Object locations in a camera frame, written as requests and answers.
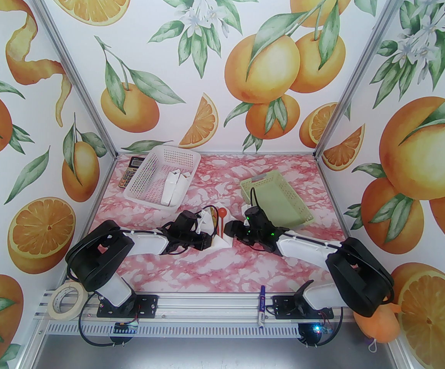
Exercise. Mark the white paper napkin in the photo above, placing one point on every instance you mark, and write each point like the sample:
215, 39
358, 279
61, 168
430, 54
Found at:
222, 242

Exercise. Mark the orange plastic spoon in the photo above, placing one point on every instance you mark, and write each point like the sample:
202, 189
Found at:
221, 213

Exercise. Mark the green perforated plastic tray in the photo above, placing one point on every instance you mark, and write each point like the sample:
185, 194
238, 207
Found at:
280, 198

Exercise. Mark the white perforated plastic basket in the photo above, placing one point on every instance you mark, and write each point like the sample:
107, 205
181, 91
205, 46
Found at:
149, 183

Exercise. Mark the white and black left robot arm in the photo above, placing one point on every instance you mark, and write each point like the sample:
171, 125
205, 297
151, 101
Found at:
99, 252

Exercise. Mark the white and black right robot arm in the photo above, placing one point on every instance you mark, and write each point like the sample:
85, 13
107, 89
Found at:
360, 271

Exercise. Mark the beige masking tape roll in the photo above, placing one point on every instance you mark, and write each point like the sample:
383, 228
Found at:
55, 309

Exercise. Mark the blue marker pen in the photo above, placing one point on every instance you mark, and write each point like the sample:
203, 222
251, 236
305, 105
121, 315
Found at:
262, 306

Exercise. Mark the black and gold calculator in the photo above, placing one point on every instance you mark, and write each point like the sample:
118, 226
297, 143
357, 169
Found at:
128, 175

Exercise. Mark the small circuit board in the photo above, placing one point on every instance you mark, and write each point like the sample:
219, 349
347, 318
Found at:
126, 327
320, 329

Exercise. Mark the orange plush toy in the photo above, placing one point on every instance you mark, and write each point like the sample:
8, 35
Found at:
379, 329

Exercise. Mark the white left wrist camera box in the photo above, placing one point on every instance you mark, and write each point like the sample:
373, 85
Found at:
204, 221

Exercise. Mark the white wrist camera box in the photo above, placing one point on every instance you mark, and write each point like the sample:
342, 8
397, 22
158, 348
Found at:
204, 221
245, 210

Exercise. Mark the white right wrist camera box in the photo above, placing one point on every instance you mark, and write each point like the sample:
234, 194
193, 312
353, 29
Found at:
245, 210

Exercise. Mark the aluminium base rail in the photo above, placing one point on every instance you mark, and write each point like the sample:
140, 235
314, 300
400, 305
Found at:
207, 306

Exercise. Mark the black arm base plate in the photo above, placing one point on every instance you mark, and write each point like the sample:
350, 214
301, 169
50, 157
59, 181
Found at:
145, 306
283, 308

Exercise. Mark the aluminium frame post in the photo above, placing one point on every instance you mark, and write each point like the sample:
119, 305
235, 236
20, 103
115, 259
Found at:
71, 63
363, 63

